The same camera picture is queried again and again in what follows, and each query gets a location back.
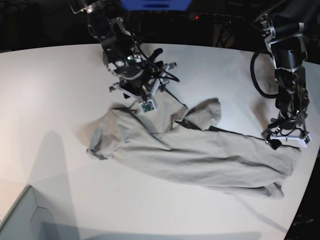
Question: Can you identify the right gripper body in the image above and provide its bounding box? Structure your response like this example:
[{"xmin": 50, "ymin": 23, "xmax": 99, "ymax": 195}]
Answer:
[{"xmin": 108, "ymin": 48, "xmax": 177, "ymax": 114}]

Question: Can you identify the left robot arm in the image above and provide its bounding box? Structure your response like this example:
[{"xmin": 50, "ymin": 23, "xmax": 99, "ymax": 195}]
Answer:
[{"xmin": 250, "ymin": 0, "xmax": 320, "ymax": 150}]

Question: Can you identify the black labelled device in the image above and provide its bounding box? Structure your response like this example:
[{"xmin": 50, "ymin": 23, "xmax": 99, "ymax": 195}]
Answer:
[{"xmin": 284, "ymin": 201, "xmax": 320, "ymax": 240}]

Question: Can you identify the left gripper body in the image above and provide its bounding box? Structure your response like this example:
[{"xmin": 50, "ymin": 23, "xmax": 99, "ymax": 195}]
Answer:
[{"xmin": 261, "ymin": 110, "xmax": 312, "ymax": 150}]

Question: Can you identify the black power strip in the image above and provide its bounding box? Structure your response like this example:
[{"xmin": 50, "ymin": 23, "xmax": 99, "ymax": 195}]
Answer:
[{"xmin": 180, "ymin": 12, "xmax": 245, "ymax": 24}]

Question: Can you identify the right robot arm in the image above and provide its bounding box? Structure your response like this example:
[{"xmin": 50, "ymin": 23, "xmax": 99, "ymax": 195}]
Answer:
[{"xmin": 69, "ymin": 0, "xmax": 179, "ymax": 114}]

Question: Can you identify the grey t-shirt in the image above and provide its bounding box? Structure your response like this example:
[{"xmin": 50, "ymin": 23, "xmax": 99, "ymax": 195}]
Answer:
[{"xmin": 87, "ymin": 96, "xmax": 301, "ymax": 199}]

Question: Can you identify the blue overhead mount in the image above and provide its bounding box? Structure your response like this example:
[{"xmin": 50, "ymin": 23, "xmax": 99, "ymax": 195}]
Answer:
[{"xmin": 120, "ymin": 0, "xmax": 192, "ymax": 11}]

